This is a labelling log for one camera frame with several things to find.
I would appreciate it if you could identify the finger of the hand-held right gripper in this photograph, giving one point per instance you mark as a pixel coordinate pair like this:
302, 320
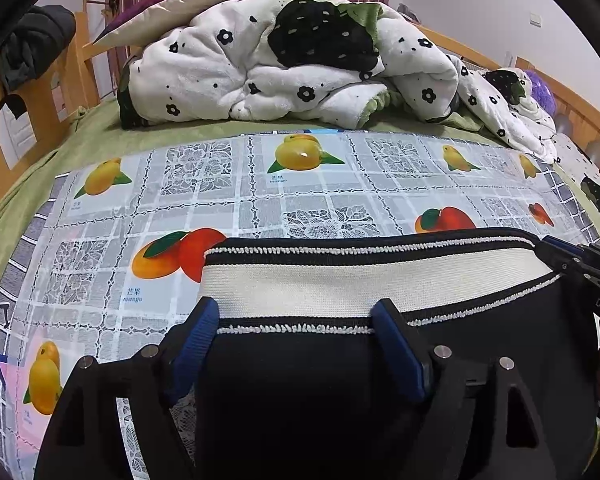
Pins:
560, 250
587, 280

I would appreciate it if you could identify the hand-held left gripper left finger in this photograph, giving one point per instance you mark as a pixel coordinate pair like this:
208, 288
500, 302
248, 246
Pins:
195, 345

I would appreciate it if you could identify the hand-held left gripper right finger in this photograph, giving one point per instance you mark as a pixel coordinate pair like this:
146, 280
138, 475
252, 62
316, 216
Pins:
400, 347

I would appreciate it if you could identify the black pants with white waistband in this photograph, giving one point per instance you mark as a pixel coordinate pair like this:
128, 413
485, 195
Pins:
355, 280

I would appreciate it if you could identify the fruit print plastic tablecloth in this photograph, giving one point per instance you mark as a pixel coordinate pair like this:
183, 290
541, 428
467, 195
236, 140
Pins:
230, 195

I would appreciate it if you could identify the purple plush toy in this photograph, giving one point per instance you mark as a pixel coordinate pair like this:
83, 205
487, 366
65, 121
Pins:
541, 92

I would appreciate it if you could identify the green bed sheet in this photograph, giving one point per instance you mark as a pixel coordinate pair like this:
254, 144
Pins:
55, 155

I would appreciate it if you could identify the white floral fleece blanket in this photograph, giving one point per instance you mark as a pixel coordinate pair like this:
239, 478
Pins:
220, 75

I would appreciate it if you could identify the purple and beige pillow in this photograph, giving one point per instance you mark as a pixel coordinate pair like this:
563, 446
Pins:
190, 5

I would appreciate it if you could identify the dark grey hanging garment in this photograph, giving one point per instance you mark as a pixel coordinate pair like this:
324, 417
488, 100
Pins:
30, 45

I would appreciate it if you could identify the white wall socket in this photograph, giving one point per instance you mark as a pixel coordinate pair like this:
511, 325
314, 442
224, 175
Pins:
536, 19

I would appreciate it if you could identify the wooden bed frame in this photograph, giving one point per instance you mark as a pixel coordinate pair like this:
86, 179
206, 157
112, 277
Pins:
80, 70

